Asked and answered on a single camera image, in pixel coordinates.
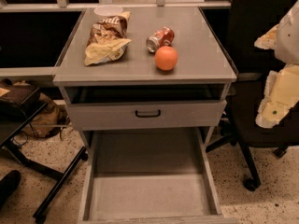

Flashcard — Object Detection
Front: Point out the grey drawer cabinet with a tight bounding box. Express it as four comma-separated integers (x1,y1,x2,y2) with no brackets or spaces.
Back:
52,6,238,224

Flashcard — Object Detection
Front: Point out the red soda can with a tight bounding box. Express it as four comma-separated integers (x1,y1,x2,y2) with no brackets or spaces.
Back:
146,27,175,53

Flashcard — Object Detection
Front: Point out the closed upper drawer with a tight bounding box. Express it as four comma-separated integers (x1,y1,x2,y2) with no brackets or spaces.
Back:
66,100,226,131

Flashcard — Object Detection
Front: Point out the black office chair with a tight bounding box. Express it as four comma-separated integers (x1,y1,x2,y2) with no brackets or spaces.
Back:
203,0,299,191

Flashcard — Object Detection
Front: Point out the open middle drawer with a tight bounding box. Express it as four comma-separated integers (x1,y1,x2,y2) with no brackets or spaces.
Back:
78,128,238,224

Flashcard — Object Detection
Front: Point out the orange fruit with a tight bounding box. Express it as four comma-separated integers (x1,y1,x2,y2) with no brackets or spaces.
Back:
154,46,178,71

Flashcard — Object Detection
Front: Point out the brown backpack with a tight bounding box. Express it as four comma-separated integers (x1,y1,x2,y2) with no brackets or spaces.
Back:
10,82,69,138

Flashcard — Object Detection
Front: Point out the brown yellow chip bag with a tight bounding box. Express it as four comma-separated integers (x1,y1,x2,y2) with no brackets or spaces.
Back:
84,11,131,66

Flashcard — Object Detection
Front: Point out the black drawer handle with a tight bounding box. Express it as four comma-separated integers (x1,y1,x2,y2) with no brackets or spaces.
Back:
135,109,162,119

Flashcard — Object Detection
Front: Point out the black shoe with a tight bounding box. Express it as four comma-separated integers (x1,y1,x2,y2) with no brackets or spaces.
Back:
0,170,21,210

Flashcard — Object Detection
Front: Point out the black folding table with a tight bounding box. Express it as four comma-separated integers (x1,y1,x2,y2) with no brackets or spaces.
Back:
0,84,88,224

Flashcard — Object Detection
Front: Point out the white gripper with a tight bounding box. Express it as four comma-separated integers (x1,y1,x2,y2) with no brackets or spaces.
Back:
254,0,299,129

